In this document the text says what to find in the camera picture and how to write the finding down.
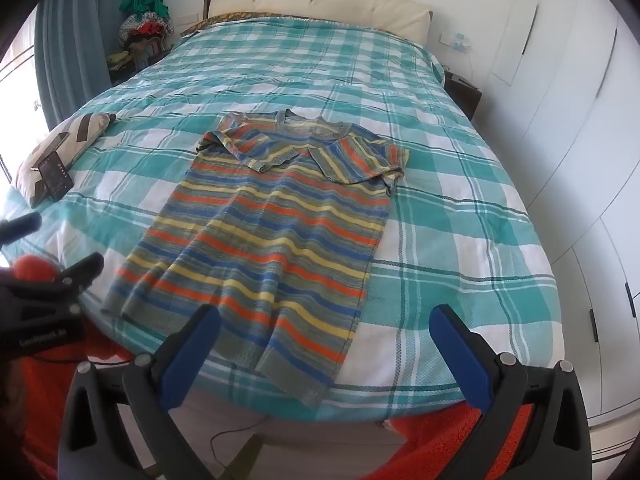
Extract striped knit sweater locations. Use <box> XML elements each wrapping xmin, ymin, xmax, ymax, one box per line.
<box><xmin>102</xmin><ymin>110</ymin><xmax>409</xmax><ymax>408</ymax></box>

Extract pile of clothes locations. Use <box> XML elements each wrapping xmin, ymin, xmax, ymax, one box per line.
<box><xmin>106</xmin><ymin>0</ymin><xmax>174</xmax><ymax>69</ymax></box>

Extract black smartphone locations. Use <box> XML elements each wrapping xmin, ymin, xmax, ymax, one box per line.
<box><xmin>37</xmin><ymin>151</ymin><xmax>74</xmax><ymax>202</ymax></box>

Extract chevron patterned pillow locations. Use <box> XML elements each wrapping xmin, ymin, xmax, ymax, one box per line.
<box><xmin>13</xmin><ymin>113</ymin><xmax>116</xmax><ymax>209</ymax></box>

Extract orange fleece garment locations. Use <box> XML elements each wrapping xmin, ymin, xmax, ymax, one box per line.
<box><xmin>0</xmin><ymin>253</ymin><xmax>536</xmax><ymax>480</ymax></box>

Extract dark nightstand left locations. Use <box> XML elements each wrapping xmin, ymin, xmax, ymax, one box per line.
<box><xmin>108</xmin><ymin>50</ymin><xmax>170</xmax><ymax>87</ymax></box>

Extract dark nightstand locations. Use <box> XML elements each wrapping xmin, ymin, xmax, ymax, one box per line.
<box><xmin>445</xmin><ymin>70</ymin><xmax>483</xmax><ymax>120</ymax></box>
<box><xmin>108</xmin><ymin>50</ymin><xmax>170</xmax><ymax>87</ymax></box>

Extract blue curtain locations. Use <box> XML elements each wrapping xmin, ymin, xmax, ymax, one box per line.
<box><xmin>35</xmin><ymin>0</ymin><xmax>125</xmax><ymax>128</ymax></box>

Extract white wardrobe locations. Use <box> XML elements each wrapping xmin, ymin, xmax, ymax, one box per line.
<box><xmin>487</xmin><ymin>0</ymin><xmax>640</xmax><ymax>430</ymax></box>

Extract dark nightstand right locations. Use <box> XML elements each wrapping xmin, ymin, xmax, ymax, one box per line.
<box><xmin>445</xmin><ymin>70</ymin><xmax>483</xmax><ymax>120</ymax></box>

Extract cream padded headboard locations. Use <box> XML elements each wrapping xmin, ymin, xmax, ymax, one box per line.
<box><xmin>203</xmin><ymin>0</ymin><xmax>433</xmax><ymax>46</ymax></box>

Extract black cable on floor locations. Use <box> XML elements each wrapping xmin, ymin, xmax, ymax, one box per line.
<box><xmin>208</xmin><ymin>414</ymin><xmax>266</xmax><ymax>466</ymax></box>

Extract wall socket with charger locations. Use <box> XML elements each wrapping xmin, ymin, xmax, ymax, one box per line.
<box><xmin>439</xmin><ymin>32</ymin><xmax>471</xmax><ymax>53</ymax></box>

